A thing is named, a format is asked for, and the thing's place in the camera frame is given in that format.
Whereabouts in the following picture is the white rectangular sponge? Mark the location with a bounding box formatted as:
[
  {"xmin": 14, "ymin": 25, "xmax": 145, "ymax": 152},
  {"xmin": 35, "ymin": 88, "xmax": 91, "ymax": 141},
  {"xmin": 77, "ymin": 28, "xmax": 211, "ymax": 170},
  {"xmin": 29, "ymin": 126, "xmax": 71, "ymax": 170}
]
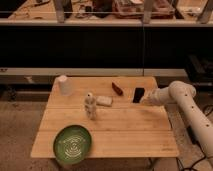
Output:
[{"xmin": 96, "ymin": 96, "xmax": 113, "ymax": 107}]

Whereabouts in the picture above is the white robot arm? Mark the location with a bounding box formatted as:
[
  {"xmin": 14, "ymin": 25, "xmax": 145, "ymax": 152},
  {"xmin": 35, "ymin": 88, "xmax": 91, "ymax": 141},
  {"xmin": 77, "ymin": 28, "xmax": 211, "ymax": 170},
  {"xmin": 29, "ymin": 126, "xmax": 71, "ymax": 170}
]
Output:
[{"xmin": 145, "ymin": 81, "xmax": 213, "ymax": 158}]

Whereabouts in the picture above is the dark red oblong object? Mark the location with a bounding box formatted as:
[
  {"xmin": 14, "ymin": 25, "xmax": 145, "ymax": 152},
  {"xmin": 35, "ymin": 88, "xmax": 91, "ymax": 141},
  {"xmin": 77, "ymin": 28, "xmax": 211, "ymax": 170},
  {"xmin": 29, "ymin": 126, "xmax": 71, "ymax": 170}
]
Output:
[{"xmin": 112, "ymin": 82, "xmax": 123, "ymax": 96}]

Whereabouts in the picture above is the black box at right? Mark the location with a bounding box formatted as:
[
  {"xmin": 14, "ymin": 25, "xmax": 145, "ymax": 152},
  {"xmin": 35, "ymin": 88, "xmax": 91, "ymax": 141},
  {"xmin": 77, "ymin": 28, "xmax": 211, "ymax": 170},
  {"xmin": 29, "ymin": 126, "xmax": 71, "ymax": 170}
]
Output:
[{"xmin": 185, "ymin": 55, "xmax": 213, "ymax": 82}]

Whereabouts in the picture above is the green round plate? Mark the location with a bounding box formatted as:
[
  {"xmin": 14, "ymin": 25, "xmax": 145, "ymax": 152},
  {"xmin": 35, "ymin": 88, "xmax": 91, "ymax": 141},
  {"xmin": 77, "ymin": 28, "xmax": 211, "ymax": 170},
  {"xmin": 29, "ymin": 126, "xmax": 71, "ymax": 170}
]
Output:
[{"xmin": 53, "ymin": 125, "xmax": 92, "ymax": 165}]

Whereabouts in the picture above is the white toy figurine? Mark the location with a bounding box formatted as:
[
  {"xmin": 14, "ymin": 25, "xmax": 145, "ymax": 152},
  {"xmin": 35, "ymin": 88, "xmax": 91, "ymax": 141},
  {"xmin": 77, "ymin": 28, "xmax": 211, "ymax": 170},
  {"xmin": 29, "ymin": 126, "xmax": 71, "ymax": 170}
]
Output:
[{"xmin": 84, "ymin": 92, "xmax": 96, "ymax": 120}]

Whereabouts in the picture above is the wooden table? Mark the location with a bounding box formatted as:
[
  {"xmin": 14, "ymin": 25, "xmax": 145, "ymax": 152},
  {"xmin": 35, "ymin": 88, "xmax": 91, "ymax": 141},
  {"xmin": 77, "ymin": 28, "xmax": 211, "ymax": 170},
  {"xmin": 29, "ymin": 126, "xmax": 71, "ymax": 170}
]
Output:
[{"xmin": 31, "ymin": 77, "xmax": 179, "ymax": 158}]

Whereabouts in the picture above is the black eraser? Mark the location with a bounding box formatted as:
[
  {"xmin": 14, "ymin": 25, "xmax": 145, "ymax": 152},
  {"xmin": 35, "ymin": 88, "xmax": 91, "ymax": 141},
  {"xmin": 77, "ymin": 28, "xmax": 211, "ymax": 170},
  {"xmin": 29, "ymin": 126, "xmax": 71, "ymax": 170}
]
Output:
[{"xmin": 133, "ymin": 87, "xmax": 145, "ymax": 103}]

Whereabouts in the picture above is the white upturned cup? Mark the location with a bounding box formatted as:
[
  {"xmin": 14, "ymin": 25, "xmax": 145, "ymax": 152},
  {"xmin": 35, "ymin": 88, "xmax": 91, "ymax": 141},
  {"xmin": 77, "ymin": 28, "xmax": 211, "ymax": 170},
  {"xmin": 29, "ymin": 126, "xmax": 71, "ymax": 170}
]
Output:
[{"xmin": 57, "ymin": 75, "xmax": 71, "ymax": 96}]

